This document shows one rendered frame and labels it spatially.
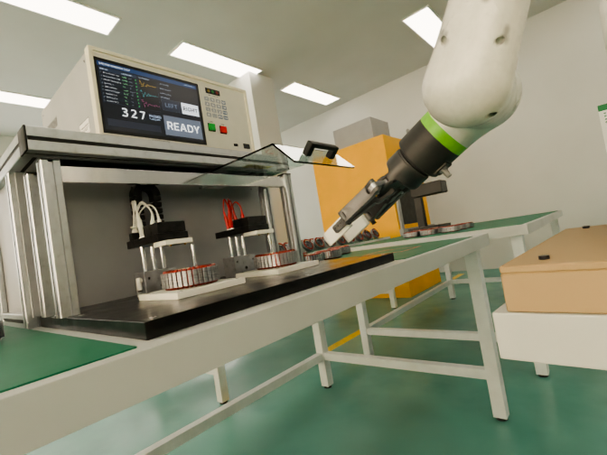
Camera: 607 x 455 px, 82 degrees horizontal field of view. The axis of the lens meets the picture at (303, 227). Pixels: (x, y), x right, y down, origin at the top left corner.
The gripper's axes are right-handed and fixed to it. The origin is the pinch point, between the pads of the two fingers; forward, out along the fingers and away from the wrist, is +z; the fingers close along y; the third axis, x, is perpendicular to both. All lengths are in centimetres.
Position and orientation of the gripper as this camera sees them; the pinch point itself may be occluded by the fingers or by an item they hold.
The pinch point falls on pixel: (345, 230)
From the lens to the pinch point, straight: 75.2
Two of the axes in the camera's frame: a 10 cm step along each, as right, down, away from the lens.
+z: -5.6, 6.2, 5.4
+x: -5.1, -7.8, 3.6
